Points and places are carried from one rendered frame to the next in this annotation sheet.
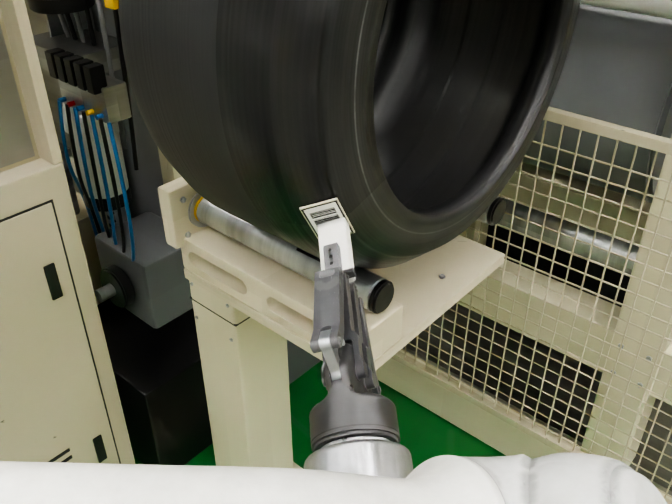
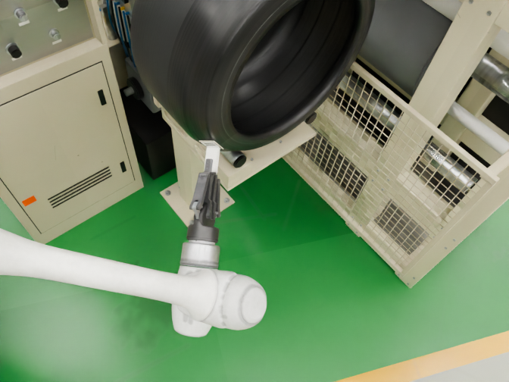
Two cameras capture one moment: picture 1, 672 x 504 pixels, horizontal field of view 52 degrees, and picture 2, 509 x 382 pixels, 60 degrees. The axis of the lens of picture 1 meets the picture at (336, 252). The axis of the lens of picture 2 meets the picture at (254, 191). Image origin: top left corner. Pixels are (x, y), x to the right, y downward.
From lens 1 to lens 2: 0.54 m
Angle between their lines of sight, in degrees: 24
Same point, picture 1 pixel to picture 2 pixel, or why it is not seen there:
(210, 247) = not seen: hidden behind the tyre
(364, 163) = (226, 129)
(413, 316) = (260, 162)
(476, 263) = (300, 136)
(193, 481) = (132, 273)
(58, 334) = (104, 120)
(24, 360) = (88, 130)
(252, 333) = not seen: hidden behind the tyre
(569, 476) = (235, 288)
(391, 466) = (208, 254)
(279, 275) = not seen: hidden behind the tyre
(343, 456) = (193, 248)
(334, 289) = (203, 183)
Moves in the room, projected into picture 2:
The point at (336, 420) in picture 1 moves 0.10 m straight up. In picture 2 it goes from (194, 234) to (192, 213)
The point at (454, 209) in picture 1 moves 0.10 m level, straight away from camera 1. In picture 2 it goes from (279, 129) to (290, 104)
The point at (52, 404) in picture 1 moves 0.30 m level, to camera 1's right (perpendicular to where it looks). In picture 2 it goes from (101, 148) to (172, 161)
